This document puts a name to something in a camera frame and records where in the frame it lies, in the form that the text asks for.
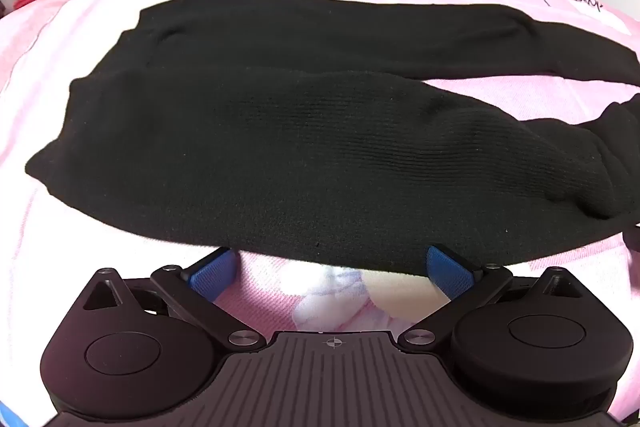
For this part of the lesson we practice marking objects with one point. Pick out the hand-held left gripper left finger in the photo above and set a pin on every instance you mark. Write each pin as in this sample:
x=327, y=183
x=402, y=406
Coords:
x=212, y=274

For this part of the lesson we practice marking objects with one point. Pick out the black pants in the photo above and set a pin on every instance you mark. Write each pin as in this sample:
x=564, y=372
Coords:
x=280, y=147

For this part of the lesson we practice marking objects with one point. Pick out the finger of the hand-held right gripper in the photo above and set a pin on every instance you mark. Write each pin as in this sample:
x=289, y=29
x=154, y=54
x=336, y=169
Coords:
x=633, y=238

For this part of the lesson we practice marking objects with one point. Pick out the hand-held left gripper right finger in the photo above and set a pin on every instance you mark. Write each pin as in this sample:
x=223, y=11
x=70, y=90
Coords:
x=450, y=274

